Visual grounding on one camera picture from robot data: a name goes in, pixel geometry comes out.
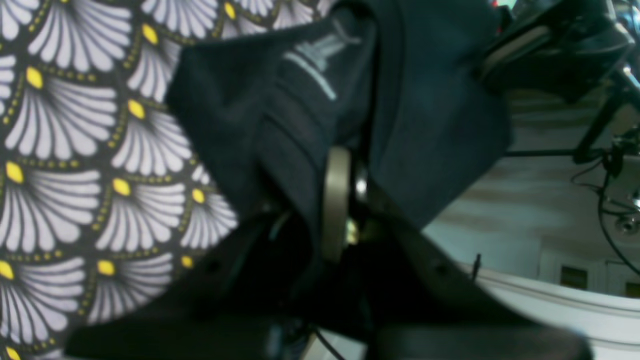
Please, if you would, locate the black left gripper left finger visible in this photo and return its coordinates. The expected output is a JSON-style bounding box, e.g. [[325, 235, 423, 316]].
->
[[63, 212, 313, 360]]

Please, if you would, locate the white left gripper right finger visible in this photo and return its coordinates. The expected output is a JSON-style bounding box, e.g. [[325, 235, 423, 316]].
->
[[320, 146, 594, 360]]

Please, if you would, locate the dark navy T-shirt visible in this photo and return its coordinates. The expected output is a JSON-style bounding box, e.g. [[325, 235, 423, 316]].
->
[[164, 0, 512, 249]]

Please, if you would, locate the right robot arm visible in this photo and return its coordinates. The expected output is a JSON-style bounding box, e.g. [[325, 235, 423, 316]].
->
[[478, 0, 639, 164]]

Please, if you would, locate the fan-patterned table cloth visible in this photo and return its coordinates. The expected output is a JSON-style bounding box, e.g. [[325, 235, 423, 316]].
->
[[0, 0, 333, 360]]

